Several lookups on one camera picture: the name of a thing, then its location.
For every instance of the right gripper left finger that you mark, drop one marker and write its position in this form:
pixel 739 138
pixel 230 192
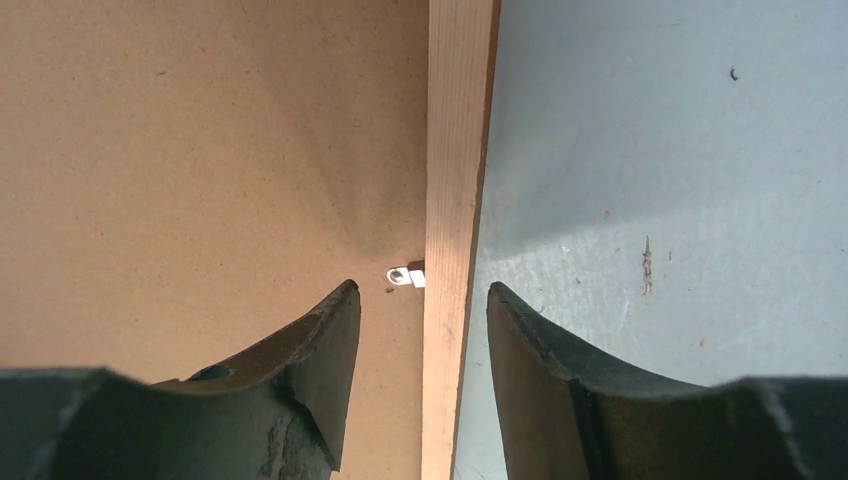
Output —
pixel 276 410

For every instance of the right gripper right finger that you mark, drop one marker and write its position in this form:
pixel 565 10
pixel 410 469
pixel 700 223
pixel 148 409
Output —
pixel 569 410

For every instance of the brown cardboard backing board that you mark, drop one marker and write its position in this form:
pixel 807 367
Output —
pixel 180 179

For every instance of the light wooden picture frame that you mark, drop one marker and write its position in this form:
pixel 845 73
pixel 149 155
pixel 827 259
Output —
pixel 462 42

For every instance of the small metal frame clip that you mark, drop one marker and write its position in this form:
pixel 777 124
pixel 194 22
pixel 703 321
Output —
pixel 412 274

